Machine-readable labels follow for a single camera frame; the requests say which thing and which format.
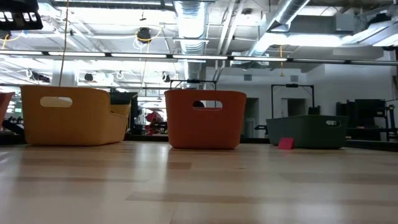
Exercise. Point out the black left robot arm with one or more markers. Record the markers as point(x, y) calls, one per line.
point(20, 4)

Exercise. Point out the perforated silver ceiling duct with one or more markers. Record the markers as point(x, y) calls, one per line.
point(191, 25)

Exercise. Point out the smooth silver ceiling duct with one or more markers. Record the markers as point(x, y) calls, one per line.
point(280, 18)

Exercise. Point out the black gantry frame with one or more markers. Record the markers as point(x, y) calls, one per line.
point(292, 85)

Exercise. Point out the orange plastic bin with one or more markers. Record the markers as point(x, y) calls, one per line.
point(202, 130)
point(4, 105)

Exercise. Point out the yellow plastic bin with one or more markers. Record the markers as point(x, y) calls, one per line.
point(71, 127)

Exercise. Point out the red background object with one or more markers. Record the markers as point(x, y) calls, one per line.
point(154, 119)

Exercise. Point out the black monitor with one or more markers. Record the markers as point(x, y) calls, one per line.
point(122, 98)

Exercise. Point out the dark teal plastic bin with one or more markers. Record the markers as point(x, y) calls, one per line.
point(308, 133)

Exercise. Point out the flat red block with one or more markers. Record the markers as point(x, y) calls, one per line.
point(286, 143)

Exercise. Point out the black equipment rack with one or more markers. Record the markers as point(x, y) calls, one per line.
point(367, 112)

